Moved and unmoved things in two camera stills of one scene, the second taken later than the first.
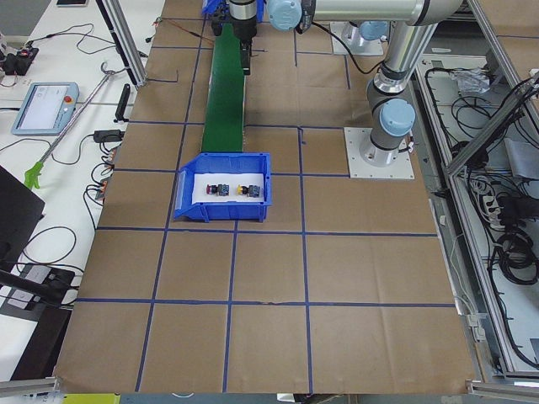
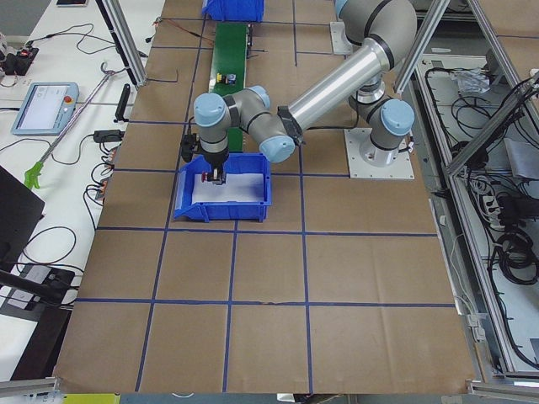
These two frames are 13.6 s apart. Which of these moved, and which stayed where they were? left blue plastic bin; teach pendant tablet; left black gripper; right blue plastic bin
Moved: left black gripper
Stayed: right blue plastic bin; left blue plastic bin; teach pendant tablet
